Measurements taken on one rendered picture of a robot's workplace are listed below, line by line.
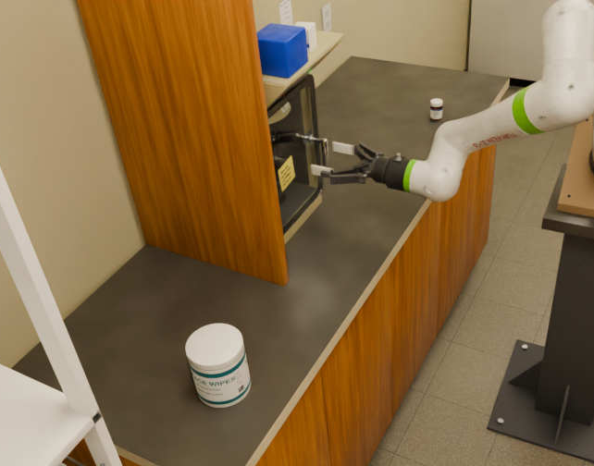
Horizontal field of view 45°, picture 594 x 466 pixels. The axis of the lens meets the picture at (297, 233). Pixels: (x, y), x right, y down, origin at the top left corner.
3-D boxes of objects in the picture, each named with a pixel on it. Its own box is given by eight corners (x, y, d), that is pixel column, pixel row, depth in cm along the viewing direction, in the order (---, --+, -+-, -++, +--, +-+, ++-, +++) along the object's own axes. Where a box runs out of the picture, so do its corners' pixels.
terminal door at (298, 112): (271, 246, 201) (253, 121, 177) (321, 190, 222) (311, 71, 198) (273, 247, 201) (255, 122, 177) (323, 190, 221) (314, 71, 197)
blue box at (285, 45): (253, 73, 171) (248, 38, 166) (274, 56, 178) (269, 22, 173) (289, 79, 167) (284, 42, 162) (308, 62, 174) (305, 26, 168)
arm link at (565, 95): (612, 65, 154) (568, 53, 149) (612, 121, 152) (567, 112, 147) (551, 89, 170) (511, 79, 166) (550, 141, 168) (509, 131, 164)
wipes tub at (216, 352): (186, 397, 167) (173, 353, 158) (216, 359, 176) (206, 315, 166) (231, 416, 161) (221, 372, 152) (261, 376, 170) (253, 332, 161)
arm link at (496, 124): (505, 121, 164) (541, 143, 167) (519, 79, 167) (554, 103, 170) (420, 153, 197) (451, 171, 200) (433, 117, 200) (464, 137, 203)
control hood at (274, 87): (248, 116, 176) (242, 79, 170) (310, 63, 197) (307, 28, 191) (289, 123, 171) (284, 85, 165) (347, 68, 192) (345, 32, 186)
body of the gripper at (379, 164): (396, 153, 199) (365, 146, 203) (383, 167, 193) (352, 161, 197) (396, 175, 203) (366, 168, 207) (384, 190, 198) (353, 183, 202)
